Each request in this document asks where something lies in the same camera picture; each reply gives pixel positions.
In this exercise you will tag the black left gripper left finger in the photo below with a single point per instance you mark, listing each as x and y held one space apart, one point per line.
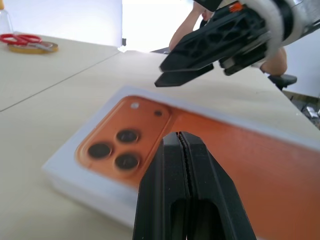
162 200

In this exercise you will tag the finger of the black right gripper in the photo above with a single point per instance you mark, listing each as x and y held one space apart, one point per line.
175 80
190 57

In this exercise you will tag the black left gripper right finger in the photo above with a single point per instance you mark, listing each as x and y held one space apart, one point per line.
215 200

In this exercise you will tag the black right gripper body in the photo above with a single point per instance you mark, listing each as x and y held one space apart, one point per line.
245 60

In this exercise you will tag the white box lid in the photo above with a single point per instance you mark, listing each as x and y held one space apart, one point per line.
237 155

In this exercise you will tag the black handheld device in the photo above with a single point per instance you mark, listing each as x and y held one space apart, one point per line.
208 3

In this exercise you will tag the person bare hand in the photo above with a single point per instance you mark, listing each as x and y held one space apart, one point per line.
205 14

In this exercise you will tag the black office chair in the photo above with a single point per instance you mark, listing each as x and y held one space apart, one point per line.
282 79

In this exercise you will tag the yellow tape roll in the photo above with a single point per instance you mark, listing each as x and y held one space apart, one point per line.
25 50

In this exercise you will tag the clear jar with yellow lid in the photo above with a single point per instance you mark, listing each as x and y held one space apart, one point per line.
5 20

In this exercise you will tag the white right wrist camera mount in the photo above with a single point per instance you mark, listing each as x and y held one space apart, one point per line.
276 30

